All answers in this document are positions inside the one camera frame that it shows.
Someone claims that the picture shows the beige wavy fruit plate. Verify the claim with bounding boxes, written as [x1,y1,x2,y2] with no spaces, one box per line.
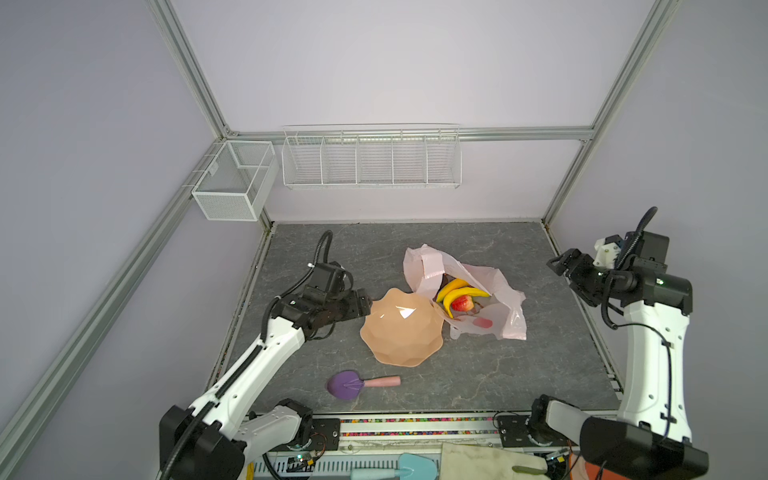
[360,288,444,368]

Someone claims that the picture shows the pink plastic bag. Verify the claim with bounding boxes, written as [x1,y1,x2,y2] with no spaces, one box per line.
[403,245,527,340]

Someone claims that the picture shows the yellow banana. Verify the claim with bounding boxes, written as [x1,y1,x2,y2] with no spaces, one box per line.
[442,287,490,318]

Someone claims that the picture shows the red strawberry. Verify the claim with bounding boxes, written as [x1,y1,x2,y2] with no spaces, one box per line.
[450,295,475,312]

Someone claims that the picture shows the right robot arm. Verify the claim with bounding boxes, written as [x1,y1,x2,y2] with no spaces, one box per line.
[527,247,709,479]

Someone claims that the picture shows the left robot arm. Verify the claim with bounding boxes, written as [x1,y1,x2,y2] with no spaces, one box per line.
[159,286,372,479]

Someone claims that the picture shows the small white mesh basket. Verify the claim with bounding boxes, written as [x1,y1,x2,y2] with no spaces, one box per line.
[192,140,279,222]

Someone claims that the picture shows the teal spatula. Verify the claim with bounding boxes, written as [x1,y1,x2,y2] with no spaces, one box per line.
[350,454,439,480]

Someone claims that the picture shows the beige cloth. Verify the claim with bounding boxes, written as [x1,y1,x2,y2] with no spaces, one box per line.
[438,443,548,480]

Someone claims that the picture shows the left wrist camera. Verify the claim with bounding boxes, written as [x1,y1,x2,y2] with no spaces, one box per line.
[302,261,354,303]

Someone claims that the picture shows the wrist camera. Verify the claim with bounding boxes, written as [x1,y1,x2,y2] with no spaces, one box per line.
[593,235,623,270]
[302,261,354,303]

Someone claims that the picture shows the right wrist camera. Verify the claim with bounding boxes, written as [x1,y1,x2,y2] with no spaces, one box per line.
[593,235,623,270]

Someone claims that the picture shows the purple scoop pink handle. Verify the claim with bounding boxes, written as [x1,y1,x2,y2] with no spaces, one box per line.
[326,370,402,400]

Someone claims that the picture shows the black corrugated cable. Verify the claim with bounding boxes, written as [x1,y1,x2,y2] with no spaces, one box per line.
[259,230,335,343]

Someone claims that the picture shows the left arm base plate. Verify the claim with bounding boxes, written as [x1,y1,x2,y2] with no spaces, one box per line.
[270,417,341,452]

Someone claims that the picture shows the long white wire basket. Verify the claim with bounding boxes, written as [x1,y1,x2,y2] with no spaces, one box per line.
[281,124,463,189]

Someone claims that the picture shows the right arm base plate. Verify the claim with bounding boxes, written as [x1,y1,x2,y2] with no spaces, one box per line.
[492,412,577,448]

